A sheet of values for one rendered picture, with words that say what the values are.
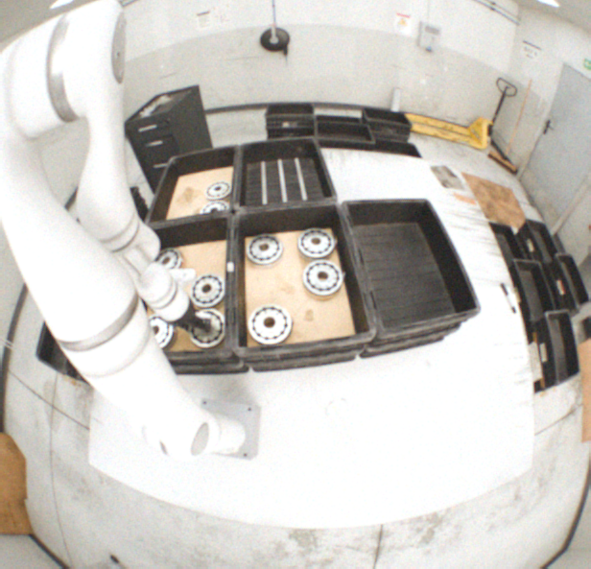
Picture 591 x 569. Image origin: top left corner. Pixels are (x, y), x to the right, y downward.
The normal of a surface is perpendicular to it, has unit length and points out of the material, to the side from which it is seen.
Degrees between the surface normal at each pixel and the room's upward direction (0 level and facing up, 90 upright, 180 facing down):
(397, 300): 0
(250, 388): 0
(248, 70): 90
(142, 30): 90
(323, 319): 0
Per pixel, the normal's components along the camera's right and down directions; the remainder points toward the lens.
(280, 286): -0.03, -0.53
